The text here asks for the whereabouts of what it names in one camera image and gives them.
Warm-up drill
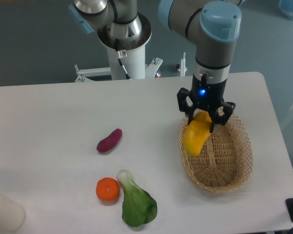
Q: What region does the yellow mango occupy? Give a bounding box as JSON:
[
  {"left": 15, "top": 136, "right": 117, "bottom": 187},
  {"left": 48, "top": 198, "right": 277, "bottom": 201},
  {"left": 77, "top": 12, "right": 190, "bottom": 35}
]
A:
[{"left": 183, "top": 111, "right": 212, "bottom": 156}]

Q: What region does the purple sweet potato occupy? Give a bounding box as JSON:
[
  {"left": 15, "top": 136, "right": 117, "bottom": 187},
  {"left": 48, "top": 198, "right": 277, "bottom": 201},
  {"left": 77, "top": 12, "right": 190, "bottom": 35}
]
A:
[{"left": 96, "top": 128, "right": 123, "bottom": 153}]

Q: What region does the cream cylindrical bottle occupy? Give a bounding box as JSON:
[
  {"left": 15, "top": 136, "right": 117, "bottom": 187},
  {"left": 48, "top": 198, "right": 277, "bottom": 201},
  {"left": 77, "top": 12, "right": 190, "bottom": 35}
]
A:
[{"left": 0, "top": 193, "right": 25, "bottom": 232}]

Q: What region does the orange tangerine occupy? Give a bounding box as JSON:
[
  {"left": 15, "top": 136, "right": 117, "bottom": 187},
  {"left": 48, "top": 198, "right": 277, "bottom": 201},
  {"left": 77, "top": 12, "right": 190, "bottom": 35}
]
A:
[{"left": 96, "top": 177, "right": 120, "bottom": 202}]

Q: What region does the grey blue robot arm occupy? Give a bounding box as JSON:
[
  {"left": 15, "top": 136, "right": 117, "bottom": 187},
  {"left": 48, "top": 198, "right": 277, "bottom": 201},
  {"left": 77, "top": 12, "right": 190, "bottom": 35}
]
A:
[{"left": 69, "top": 0, "right": 242, "bottom": 125}]

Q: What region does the blue plastic bag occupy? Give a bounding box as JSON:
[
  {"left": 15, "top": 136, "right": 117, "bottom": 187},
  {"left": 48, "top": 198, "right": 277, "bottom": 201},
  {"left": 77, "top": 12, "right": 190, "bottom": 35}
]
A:
[{"left": 278, "top": 0, "right": 293, "bottom": 20}]

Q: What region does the woven bamboo basket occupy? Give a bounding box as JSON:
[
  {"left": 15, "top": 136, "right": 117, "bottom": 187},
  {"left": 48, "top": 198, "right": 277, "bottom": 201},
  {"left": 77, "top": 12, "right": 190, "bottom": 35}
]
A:
[{"left": 179, "top": 114, "right": 253, "bottom": 193}]

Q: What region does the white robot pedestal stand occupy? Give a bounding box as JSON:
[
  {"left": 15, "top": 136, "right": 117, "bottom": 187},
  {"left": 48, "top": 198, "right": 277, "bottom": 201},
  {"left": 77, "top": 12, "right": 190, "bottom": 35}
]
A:
[{"left": 74, "top": 14, "right": 188, "bottom": 83}]

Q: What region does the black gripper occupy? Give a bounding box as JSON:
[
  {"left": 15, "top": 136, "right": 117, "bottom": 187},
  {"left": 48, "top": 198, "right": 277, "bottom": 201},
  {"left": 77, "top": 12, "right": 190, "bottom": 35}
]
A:
[{"left": 177, "top": 75, "right": 236, "bottom": 133}]

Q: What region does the green bok choy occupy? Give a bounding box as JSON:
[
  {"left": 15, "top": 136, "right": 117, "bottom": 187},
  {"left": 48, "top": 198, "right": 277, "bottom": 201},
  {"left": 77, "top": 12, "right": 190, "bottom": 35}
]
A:
[{"left": 116, "top": 170, "right": 157, "bottom": 228}]

